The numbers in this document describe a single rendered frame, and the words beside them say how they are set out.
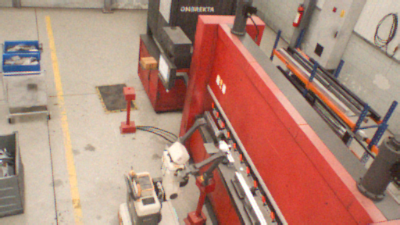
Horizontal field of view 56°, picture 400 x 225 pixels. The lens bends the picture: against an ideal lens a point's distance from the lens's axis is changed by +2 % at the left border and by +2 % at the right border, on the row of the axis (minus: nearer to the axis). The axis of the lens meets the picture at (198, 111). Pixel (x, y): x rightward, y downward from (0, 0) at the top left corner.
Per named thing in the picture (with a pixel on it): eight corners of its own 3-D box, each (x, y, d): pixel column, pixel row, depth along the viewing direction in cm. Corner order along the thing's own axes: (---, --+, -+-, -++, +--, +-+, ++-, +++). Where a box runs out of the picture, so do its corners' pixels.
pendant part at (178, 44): (156, 79, 564) (162, 26, 514) (172, 77, 574) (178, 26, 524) (167, 98, 528) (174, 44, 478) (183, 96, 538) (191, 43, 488)
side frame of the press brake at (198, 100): (176, 148, 610) (198, 15, 476) (224, 144, 638) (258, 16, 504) (180, 158, 591) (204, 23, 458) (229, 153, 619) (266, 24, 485)
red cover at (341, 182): (216, 33, 472) (219, 23, 464) (223, 33, 475) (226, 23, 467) (366, 236, 248) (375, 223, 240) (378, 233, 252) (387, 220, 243)
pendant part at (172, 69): (157, 73, 549) (159, 51, 528) (165, 73, 554) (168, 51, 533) (167, 91, 517) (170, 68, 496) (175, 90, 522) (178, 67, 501)
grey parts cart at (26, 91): (7, 93, 657) (-2, 43, 602) (48, 90, 682) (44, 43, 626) (6, 125, 592) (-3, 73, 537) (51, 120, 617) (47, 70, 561)
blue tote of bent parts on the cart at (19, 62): (4, 64, 579) (1, 53, 569) (40, 62, 598) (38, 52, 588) (3, 76, 554) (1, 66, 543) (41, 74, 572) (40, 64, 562)
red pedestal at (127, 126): (119, 126, 631) (120, 85, 583) (133, 125, 639) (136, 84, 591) (120, 133, 616) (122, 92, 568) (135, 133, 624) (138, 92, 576)
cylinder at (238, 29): (227, 29, 454) (236, -10, 427) (246, 29, 463) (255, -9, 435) (237, 41, 430) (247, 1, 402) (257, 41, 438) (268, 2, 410)
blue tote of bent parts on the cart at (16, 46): (5, 51, 611) (4, 41, 600) (40, 50, 629) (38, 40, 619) (5, 62, 585) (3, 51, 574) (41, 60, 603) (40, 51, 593)
